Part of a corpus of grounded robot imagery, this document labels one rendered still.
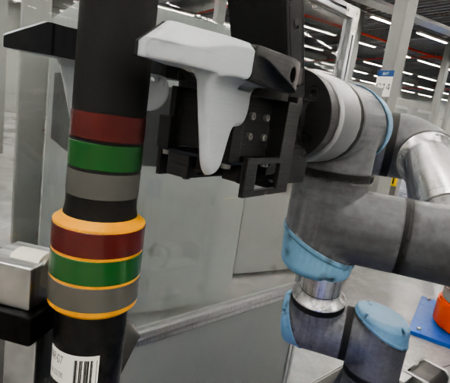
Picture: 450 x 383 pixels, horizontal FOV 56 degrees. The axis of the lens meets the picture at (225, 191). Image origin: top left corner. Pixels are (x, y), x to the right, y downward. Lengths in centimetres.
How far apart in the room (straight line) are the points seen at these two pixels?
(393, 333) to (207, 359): 74
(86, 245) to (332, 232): 27
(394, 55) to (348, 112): 672
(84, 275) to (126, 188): 4
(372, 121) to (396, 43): 671
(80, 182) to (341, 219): 27
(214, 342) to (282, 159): 125
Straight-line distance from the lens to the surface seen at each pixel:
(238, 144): 24
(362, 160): 41
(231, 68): 18
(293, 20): 29
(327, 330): 95
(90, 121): 19
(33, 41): 23
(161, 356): 135
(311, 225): 41
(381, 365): 97
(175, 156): 27
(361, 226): 41
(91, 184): 19
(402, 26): 713
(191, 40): 16
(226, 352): 156
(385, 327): 94
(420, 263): 42
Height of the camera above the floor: 164
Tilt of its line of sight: 11 degrees down
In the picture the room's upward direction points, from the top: 8 degrees clockwise
